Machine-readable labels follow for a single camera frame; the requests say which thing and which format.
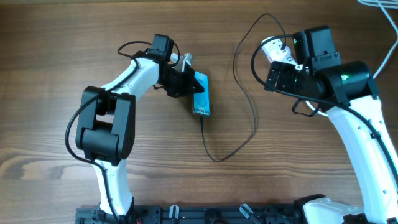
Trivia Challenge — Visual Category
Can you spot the black USB charging cable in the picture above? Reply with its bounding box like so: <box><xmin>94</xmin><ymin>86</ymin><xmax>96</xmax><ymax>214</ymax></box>
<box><xmin>198</xmin><ymin>12</ymin><xmax>287</xmax><ymax>162</ymax></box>

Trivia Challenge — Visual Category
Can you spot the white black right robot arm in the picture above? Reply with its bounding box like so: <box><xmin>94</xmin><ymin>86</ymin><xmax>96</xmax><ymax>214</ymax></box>
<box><xmin>262</xmin><ymin>26</ymin><xmax>397</xmax><ymax>223</ymax></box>

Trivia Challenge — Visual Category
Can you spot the white power strip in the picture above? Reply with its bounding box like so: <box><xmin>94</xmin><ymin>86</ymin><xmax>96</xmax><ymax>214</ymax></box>
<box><xmin>262</xmin><ymin>39</ymin><xmax>297</xmax><ymax>65</ymax></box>

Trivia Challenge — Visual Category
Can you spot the blue screen Galaxy smartphone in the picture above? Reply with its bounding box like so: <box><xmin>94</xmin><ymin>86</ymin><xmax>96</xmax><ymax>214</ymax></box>
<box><xmin>193</xmin><ymin>72</ymin><xmax>210</xmax><ymax>116</ymax></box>

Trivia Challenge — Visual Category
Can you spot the white USB charger plug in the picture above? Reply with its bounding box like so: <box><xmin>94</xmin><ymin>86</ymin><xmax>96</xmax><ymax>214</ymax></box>
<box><xmin>269</xmin><ymin>47</ymin><xmax>293</xmax><ymax>63</ymax></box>

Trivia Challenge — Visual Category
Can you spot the white power strip cord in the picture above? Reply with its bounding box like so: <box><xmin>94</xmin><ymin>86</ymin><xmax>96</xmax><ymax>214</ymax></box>
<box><xmin>304</xmin><ymin>0</ymin><xmax>398</xmax><ymax>118</ymax></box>

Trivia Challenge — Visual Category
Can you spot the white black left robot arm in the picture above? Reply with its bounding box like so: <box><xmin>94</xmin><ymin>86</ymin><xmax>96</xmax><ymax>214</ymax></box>
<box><xmin>65</xmin><ymin>34</ymin><xmax>205</xmax><ymax>223</ymax></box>

